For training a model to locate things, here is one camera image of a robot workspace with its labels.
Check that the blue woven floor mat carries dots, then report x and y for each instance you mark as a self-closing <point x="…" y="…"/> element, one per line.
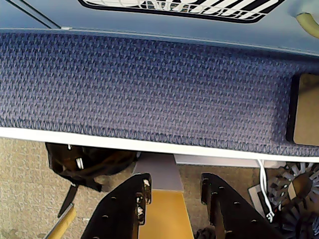
<point x="149" y="87"/>

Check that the black bag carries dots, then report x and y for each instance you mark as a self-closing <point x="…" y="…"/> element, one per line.
<point x="82" y="171"/>

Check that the brown cardboard piece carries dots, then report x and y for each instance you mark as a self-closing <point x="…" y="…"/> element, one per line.
<point x="307" y="112"/>

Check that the black ribbed plastic object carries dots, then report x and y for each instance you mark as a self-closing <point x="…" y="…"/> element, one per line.
<point x="299" y="184"/>

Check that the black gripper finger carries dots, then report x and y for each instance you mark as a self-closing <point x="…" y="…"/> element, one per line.
<point x="231" y="214"/>
<point x="114" y="214"/>

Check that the yellow wooden plank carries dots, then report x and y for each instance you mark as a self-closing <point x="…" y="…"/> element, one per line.
<point x="167" y="214"/>

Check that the gray table leg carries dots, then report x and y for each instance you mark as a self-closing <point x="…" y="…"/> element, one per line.
<point x="159" y="171"/>

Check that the yellow wooden leg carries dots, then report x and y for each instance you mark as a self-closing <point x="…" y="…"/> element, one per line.
<point x="63" y="221"/>

